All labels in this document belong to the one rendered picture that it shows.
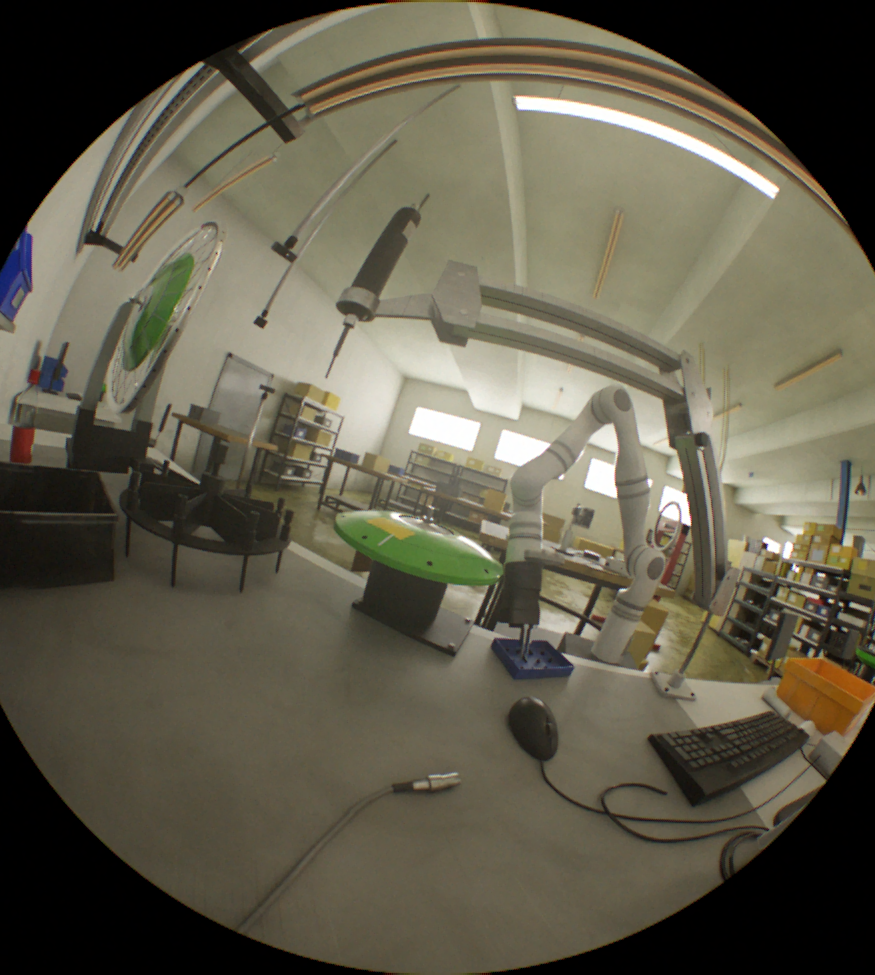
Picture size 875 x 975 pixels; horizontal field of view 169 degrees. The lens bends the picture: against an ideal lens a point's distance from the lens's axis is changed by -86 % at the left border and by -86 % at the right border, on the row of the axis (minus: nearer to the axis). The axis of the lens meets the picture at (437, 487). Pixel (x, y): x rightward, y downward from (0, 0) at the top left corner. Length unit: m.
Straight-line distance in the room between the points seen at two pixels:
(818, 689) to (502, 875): 0.86
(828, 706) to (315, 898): 0.99
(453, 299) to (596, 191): 3.22
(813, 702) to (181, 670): 1.19
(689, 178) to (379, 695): 3.59
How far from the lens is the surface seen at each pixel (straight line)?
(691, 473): 0.53
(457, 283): 0.36
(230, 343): 5.49
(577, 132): 3.24
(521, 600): 0.56
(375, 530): 0.44
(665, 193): 3.47
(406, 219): 0.44
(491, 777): 0.35
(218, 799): 0.28
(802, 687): 1.04
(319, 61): 3.04
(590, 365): 0.41
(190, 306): 0.63
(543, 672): 0.53
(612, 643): 0.85
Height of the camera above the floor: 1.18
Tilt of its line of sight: 2 degrees down
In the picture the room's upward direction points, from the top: 18 degrees clockwise
